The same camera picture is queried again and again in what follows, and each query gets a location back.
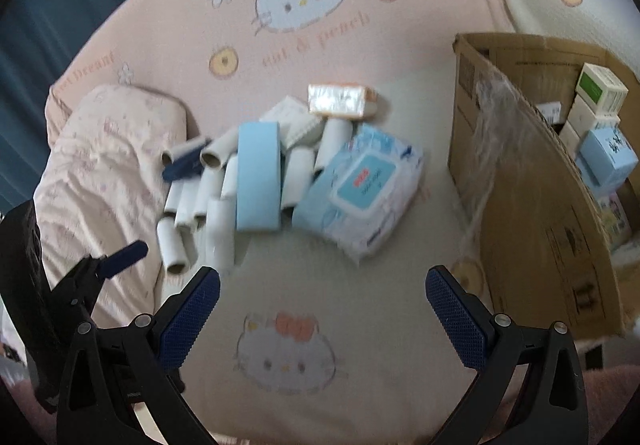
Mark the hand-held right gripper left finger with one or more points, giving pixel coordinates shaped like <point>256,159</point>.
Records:
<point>191,320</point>

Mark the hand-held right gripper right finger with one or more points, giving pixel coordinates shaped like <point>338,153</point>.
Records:
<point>456,320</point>

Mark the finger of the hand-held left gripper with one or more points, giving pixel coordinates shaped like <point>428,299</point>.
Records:
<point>124,259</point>

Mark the dark blue denim glasses case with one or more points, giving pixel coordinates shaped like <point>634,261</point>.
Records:
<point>182,167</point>

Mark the brown cardboard box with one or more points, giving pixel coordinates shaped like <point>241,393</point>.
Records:
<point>530,205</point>

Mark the light blue wet wipes pack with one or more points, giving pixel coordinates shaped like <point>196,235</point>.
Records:
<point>365,185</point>

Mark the orange white tissue pack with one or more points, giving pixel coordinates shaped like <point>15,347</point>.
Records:
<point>340,100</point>

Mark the pile of white paper rolls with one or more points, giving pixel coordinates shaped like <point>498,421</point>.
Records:
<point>217,235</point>

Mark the pale pink pillow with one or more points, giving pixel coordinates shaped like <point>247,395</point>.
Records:
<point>100,165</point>

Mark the long light blue box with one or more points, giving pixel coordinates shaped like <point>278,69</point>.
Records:
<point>257,175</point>

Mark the colourful printed box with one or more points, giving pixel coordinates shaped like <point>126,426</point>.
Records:
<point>615,217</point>

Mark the white textured packet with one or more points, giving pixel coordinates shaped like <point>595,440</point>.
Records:
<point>285,112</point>

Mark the ribbed white box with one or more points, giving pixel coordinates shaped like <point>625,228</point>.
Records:
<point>302,130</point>

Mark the light blue square box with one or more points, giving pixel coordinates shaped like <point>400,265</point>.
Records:
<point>607,152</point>

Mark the small white box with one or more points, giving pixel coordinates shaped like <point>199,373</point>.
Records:
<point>582,117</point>

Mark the dark blue curtain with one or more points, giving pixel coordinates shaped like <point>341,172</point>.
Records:
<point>60,25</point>

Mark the green and white box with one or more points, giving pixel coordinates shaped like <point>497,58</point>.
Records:
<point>597,87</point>

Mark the pink cat printed blanket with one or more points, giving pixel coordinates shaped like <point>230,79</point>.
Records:
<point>350,50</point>

